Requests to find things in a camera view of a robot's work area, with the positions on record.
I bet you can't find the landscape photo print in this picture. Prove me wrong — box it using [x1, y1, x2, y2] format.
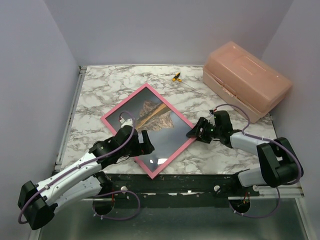
[104, 87, 193, 173]

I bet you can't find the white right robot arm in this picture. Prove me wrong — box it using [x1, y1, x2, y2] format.
[186, 110, 304, 196]

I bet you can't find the pink translucent plastic box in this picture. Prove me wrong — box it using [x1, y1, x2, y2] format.
[202, 41, 293, 123]

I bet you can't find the aluminium extrusion frame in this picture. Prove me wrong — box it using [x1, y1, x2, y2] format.
[27, 65, 96, 240]

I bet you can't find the yellow black T-handle hex key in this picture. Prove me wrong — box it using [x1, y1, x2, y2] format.
[171, 72, 197, 91]

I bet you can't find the pink wooden picture frame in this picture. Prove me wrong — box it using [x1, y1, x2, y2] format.
[100, 83, 196, 180]

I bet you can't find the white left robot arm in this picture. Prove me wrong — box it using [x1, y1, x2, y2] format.
[17, 125, 155, 230]

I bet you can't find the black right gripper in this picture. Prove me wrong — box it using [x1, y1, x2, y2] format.
[187, 117, 222, 144]

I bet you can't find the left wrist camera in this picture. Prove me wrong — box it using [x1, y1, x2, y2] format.
[119, 117, 134, 128]

